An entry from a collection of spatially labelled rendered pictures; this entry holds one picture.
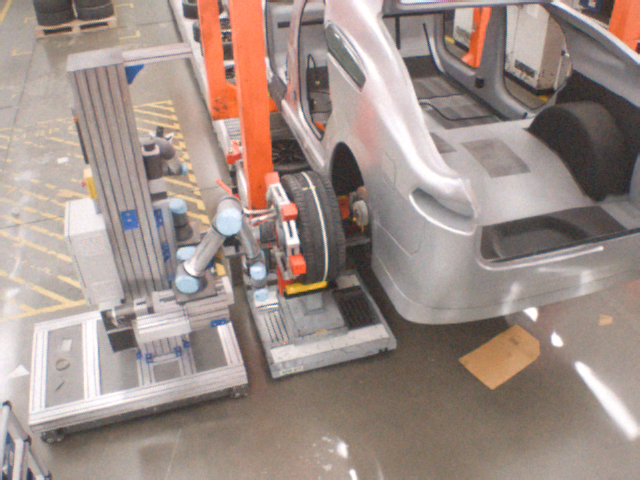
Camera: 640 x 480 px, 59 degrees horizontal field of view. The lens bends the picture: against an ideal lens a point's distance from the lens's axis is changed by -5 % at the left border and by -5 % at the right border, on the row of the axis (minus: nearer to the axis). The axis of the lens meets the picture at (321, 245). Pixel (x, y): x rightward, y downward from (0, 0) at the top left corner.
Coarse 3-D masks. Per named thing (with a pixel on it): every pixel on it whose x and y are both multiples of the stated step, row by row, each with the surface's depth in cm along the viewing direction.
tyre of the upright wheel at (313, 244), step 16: (288, 176) 341; (304, 176) 338; (320, 176) 337; (288, 192) 336; (304, 192) 326; (320, 192) 327; (304, 208) 322; (320, 208) 323; (336, 208) 325; (304, 224) 320; (320, 224) 322; (336, 224) 324; (304, 240) 321; (320, 240) 323; (336, 240) 326; (304, 256) 327; (320, 256) 326; (336, 256) 330; (320, 272) 334; (336, 272) 340
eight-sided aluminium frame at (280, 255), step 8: (272, 184) 342; (272, 192) 339; (280, 192) 338; (272, 200) 363; (288, 200) 328; (280, 208) 325; (280, 216) 327; (288, 232) 323; (288, 240) 323; (296, 240) 324; (280, 248) 373; (288, 248) 324; (296, 248) 325; (280, 256) 370; (288, 256) 328; (280, 264) 363; (288, 264) 332; (288, 272) 335
